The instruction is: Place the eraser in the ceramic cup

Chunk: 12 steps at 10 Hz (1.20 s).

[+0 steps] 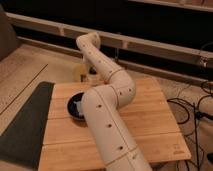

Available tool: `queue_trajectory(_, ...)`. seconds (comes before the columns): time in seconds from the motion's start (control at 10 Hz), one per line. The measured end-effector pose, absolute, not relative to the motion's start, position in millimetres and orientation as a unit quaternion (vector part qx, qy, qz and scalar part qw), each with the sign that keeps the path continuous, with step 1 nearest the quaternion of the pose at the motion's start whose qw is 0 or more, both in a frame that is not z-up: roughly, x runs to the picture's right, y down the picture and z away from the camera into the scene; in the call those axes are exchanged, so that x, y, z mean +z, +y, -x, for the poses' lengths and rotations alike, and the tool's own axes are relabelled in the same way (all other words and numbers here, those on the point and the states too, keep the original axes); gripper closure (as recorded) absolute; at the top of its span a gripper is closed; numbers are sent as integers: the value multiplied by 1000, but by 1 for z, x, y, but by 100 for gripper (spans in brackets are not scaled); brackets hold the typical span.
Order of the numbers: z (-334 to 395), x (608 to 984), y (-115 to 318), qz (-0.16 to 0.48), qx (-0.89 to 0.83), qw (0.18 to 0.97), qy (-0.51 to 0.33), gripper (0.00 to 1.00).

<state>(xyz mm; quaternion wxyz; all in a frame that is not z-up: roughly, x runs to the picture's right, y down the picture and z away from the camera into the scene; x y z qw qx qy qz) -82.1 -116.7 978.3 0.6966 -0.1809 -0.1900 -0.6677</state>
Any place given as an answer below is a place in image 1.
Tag wooden table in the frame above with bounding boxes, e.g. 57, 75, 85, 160
38, 78, 191, 171

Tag black ceramic cup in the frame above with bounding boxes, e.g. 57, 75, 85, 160
67, 92, 85, 121

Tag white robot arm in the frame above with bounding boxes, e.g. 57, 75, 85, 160
76, 32, 152, 171

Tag white shelf rail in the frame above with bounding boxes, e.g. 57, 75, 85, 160
6, 12, 213, 66

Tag black cables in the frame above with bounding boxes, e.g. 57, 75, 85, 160
166, 79, 213, 171

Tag dark green floor mat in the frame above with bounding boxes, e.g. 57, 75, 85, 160
0, 82, 54, 169

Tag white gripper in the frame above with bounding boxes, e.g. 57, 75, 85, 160
73, 61, 100, 84

